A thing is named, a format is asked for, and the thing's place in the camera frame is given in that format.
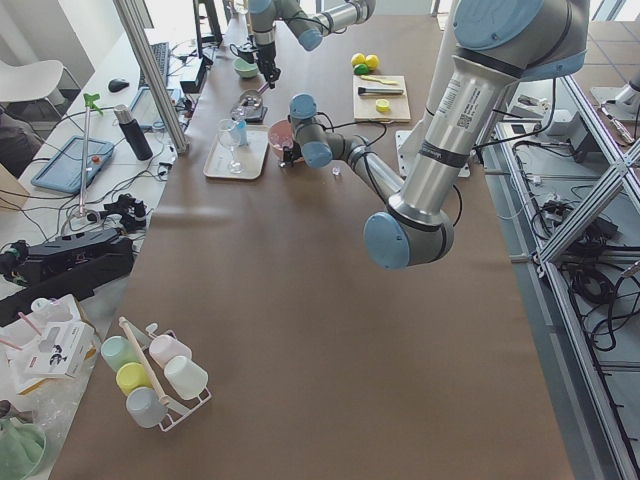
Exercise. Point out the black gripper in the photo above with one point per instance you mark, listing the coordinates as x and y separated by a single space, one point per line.
290 153
265 50

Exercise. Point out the pink bowl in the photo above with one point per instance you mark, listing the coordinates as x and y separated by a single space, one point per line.
280 136

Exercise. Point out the stainless steel ice scoop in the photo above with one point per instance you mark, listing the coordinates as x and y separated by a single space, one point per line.
252 99

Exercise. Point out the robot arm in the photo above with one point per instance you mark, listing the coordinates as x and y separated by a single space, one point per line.
309 30
498 43

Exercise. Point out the ice cubes in scoop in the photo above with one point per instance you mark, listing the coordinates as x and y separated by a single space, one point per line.
237 111

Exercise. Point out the light blue plastic cup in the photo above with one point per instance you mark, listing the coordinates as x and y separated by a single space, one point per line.
240 130

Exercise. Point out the pink plastic cup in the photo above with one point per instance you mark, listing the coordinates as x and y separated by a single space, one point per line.
164 348

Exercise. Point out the white plastic cup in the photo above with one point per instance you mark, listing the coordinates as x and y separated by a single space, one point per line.
186 377

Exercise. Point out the green plastic cup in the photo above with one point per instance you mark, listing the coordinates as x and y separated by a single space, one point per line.
116 352

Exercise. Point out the yellow plastic cup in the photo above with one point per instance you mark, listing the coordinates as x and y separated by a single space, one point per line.
131 376

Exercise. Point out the grey plastic cup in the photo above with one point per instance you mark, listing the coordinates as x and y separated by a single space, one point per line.
145 408

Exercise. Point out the pale green bowl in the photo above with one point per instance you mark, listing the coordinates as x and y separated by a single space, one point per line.
244 69

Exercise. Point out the folded grey cloth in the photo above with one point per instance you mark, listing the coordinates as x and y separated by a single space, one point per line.
255 119

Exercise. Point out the clear wine glass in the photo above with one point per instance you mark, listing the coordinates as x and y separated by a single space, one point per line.
227 139

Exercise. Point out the upper whole yellow lemon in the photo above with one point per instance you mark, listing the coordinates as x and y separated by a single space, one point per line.
358 59

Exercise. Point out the whole yellow lemon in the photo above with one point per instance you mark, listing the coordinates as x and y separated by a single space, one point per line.
358 59
361 69

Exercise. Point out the lower whole yellow lemon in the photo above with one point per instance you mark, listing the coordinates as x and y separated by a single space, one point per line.
361 69

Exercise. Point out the steel muddler black tip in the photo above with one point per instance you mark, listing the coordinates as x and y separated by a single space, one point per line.
370 91

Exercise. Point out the yellow plastic knife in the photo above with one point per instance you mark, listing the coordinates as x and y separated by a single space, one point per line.
379 80

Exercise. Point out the green lime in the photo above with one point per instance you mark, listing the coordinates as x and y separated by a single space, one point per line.
372 62

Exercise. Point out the bamboo cutting board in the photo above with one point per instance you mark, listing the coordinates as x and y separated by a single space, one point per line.
382 98

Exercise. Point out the half lemon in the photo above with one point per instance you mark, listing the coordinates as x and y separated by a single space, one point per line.
382 105

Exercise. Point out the black keyboard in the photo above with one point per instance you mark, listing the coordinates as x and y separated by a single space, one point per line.
161 54

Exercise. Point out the blue teach pendant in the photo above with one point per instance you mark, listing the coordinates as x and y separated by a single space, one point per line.
144 109
62 173

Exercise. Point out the black water bottle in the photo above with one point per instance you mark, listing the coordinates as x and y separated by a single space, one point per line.
133 133

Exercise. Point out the black computer mouse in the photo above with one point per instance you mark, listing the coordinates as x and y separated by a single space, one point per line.
117 84

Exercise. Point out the white chair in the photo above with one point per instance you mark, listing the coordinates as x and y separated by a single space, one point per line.
32 82

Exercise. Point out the white product box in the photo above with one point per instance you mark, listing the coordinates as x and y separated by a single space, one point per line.
61 350

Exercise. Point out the white wire cup rack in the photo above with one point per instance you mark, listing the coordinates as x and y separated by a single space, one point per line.
178 409

